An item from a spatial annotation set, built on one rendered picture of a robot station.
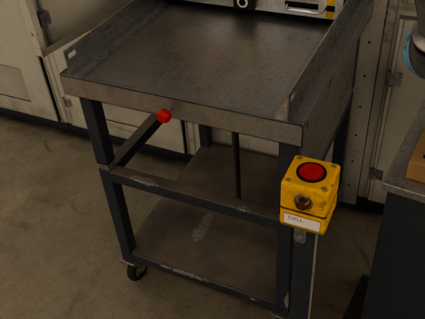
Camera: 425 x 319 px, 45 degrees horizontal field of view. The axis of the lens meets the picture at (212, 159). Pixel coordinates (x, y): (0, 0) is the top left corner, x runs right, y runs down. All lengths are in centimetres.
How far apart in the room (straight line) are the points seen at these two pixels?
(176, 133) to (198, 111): 106
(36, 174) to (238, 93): 145
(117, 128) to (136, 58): 106
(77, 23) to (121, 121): 87
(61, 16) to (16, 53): 104
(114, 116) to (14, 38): 56
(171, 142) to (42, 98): 70
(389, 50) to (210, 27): 58
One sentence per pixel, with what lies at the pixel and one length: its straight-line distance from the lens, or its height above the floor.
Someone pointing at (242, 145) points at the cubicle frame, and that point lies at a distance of 208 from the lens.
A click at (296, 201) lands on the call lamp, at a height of 88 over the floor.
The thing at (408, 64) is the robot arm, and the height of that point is 94.
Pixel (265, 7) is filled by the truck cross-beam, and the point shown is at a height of 88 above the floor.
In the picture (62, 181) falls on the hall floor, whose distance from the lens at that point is 234.
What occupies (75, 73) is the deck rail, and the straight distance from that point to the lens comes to 131.
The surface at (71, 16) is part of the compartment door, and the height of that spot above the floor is 89.
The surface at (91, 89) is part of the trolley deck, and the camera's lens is 129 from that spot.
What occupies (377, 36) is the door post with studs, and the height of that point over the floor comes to 72.
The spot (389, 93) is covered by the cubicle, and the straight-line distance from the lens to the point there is 175.
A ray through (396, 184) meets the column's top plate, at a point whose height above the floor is 75.
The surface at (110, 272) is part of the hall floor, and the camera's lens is 192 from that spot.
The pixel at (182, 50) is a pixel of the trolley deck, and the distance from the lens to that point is 134.
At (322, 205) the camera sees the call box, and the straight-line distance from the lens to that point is 84.
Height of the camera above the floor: 147
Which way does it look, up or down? 40 degrees down
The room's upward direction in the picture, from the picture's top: 5 degrees counter-clockwise
